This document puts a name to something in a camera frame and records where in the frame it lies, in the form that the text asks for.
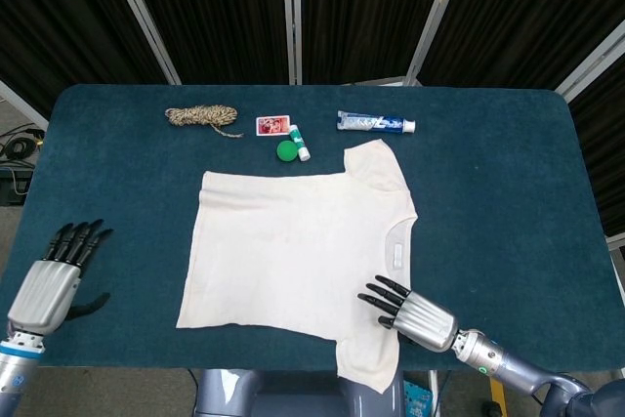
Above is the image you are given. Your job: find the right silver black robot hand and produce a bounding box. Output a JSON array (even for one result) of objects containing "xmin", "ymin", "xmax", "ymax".
[{"xmin": 357, "ymin": 273, "xmax": 460, "ymax": 354}]

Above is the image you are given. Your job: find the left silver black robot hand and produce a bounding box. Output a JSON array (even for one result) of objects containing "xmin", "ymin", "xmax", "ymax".
[{"xmin": 6, "ymin": 219, "xmax": 115, "ymax": 339}]

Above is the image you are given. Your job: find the white T-shirt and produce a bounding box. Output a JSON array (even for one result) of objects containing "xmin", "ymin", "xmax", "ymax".
[{"xmin": 175, "ymin": 140, "xmax": 420, "ymax": 395}]

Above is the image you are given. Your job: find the white table leg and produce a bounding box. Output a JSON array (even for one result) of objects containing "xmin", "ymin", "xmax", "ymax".
[{"xmin": 427, "ymin": 370, "xmax": 439, "ymax": 417}]

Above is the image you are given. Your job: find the blue printed bag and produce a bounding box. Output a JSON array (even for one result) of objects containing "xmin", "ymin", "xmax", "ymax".
[{"xmin": 402, "ymin": 377, "xmax": 435, "ymax": 417}]

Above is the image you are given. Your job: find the dark equipment case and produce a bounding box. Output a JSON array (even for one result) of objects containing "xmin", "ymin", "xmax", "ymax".
[{"xmin": 0, "ymin": 166, "xmax": 35, "ymax": 207}]

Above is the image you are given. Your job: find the blue white toothpaste tube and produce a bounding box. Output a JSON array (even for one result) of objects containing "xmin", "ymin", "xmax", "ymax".
[{"xmin": 336, "ymin": 110, "xmax": 417, "ymax": 135}]

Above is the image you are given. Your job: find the grey-blue robot torso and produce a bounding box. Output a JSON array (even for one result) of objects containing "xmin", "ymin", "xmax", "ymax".
[{"xmin": 193, "ymin": 368, "xmax": 406, "ymax": 417}]

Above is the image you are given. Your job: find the white green glue stick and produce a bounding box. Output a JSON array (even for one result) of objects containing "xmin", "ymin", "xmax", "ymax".
[{"xmin": 287, "ymin": 124, "xmax": 313, "ymax": 162}]

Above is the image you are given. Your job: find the white partition foot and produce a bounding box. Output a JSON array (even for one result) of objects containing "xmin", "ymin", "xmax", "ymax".
[{"xmin": 341, "ymin": 75, "xmax": 422, "ymax": 88}]

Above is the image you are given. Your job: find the red playing card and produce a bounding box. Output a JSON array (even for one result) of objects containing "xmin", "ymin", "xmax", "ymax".
[{"xmin": 255, "ymin": 115, "xmax": 292, "ymax": 137}]

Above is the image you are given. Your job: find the dark pleated curtain panel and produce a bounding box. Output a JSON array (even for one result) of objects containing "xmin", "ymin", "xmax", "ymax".
[
  {"xmin": 568, "ymin": 53, "xmax": 625, "ymax": 237},
  {"xmin": 300, "ymin": 0, "xmax": 455, "ymax": 86},
  {"xmin": 419, "ymin": 0, "xmax": 625, "ymax": 89},
  {"xmin": 0, "ymin": 0, "xmax": 167, "ymax": 105},
  {"xmin": 119, "ymin": 0, "xmax": 297, "ymax": 86}
]

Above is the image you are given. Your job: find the black floor cable bundle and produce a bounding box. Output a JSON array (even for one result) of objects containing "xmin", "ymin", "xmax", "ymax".
[{"xmin": 0, "ymin": 127, "xmax": 46, "ymax": 164}]

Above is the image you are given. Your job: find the white partition frame post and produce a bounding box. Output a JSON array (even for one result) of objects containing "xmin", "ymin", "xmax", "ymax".
[
  {"xmin": 404, "ymin": 0, "xmax": 473, "ymax": 87},
  {"xmin": 280, "ymin": 0, "xmax": 305, "ymax": 86},
  {"xmin": 555, "ymin": 20, "xmax": 625, "ymax": 102},
  {"xmin": 0, "ymin": 78, "xmax": 50, "ymax": 133},
  {"xmin": 101, "ymin": 0, "xmax": 183, "ymax": 86}
]

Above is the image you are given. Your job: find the beige braided rope coil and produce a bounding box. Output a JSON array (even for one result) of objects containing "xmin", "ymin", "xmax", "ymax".
[{"xmin": 164, "ymin": 104, "xmax": 244, "ymax": 140}]

